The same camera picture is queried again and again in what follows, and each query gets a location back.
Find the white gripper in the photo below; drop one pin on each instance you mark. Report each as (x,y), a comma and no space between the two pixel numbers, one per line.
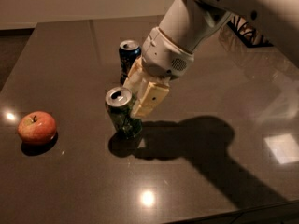
(163,56)

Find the green soda can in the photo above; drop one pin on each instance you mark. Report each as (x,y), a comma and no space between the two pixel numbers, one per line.
(119,103)

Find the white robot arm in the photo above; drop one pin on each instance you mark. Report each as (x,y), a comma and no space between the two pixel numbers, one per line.
(187,23)

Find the blue Pepsi can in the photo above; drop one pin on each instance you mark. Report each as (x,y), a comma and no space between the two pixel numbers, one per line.
(129,51)

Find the red apple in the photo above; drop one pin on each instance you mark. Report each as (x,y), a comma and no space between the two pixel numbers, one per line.
(37,128)

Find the black wire basket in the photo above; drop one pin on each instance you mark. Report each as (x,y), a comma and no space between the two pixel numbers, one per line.
(248,34)

